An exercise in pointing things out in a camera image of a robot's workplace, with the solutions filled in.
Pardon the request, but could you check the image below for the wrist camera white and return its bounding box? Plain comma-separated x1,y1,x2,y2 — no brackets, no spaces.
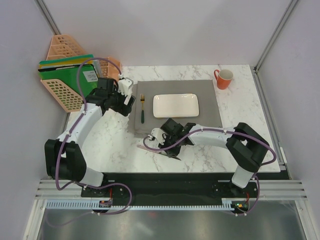
150,128,166,147
118,77,134,96

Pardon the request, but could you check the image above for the yellow folder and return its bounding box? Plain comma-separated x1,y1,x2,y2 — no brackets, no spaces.
38,54,94,69

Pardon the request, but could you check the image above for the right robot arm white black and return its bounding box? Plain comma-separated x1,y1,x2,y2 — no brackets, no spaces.
151,118,270,197

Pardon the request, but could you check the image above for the peach file organizer rack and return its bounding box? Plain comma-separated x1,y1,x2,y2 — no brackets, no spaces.
38,34,122,113

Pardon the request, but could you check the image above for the aluminium rail profile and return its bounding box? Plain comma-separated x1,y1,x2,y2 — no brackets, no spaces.
35,179,308,201

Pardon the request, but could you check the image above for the purple cable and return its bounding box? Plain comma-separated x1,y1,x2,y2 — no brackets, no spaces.
142,128,277,217
46,56,133,228

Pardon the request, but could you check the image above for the aluminium frame post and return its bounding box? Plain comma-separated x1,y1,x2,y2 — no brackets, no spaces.
35,0,62,35
253,0,301,73

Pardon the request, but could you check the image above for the white rectangular plate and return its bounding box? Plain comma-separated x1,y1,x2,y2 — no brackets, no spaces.
152,93,200,119

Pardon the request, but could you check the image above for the orange mug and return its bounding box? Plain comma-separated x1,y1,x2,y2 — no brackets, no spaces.
213,69,234,90

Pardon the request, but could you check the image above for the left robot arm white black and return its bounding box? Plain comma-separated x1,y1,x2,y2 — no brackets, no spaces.
44,78,136,197

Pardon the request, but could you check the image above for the green folder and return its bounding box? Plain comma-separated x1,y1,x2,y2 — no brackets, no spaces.
38,64,98,95

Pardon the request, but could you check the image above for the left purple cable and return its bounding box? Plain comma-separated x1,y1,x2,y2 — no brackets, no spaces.
46,56,133,228

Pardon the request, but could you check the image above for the white cable duct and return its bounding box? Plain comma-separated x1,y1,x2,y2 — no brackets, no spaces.
45,199,235,211

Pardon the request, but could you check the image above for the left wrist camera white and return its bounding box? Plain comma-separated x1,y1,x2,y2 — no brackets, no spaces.
118,77,134,96

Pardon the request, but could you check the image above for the right aluminium frame post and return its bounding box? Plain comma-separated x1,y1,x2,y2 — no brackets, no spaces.
253,0,301,73

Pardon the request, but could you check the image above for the knife pink handle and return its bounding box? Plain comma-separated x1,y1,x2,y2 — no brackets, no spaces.
137,144,181,161

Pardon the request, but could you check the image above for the gold fork green handle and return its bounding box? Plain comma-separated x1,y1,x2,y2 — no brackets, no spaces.
140,93,145,124

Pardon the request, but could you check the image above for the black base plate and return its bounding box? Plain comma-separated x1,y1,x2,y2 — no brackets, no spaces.
81,173,258,205

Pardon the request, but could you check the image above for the grey placemat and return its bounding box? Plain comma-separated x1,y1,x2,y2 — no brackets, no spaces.
127,80,223,136

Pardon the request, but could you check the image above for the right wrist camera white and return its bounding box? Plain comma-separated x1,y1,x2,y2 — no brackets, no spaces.
150,128,166,147

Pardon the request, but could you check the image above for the left aluminium frame post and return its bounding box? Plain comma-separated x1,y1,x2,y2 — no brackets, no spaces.
35,0,62,35

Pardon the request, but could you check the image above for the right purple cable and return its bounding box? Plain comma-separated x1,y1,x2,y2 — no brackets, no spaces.
142,128,277,217

